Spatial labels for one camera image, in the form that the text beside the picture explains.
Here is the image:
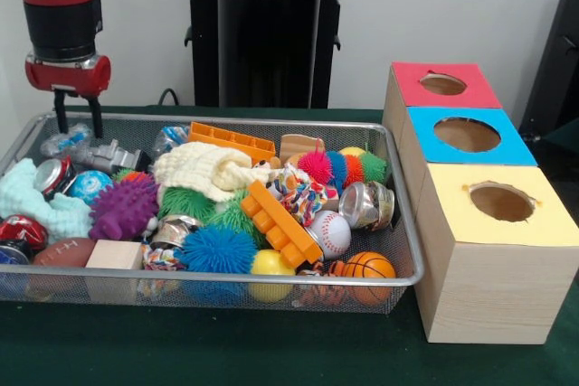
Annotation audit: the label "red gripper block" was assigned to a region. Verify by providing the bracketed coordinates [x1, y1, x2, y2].
[24, 53, 113, 140]

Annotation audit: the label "long orange toy brick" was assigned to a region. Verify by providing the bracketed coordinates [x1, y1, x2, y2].
[188, 121, 277, 164]

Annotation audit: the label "orange toy brick round studs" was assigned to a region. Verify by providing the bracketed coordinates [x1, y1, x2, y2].
[239, 179, 324, 268]

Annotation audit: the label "clear shallow mesh bin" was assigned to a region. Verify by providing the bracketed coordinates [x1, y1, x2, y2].
[0, 111, 424, 315]

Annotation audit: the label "wooden box three holes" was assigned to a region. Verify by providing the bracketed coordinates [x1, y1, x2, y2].
[384, 62, 579, 345]

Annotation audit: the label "purple spiky ball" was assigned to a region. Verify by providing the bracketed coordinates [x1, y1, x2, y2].
[88, 172, 161, 240]

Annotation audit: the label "cream knitted cloth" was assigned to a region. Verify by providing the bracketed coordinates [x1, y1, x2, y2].
[152, 141, 281, 203]

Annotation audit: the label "green spiky ball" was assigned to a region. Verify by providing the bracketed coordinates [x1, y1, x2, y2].
[213, 190, 269, 244]

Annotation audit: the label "blue spiky ball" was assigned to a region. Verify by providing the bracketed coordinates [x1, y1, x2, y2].
[174, 225, 258, 306]

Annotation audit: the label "yellow ball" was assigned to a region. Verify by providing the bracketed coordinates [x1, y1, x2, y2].
[248, 249, 295, 304]

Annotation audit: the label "white baseball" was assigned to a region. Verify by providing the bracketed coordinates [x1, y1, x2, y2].
[308, 211, 352, 260]

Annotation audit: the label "crushed silver can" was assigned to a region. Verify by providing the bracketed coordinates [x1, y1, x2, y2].
[338, 181, 396, 231]

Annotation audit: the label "dark green table cloth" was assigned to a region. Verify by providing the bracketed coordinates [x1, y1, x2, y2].
[0, 104, 579, 386]

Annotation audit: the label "small orange basketball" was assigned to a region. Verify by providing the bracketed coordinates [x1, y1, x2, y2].
[341, 251, 396, 306]

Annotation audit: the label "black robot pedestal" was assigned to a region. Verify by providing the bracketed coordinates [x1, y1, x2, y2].
[175, 0, 365, 108]

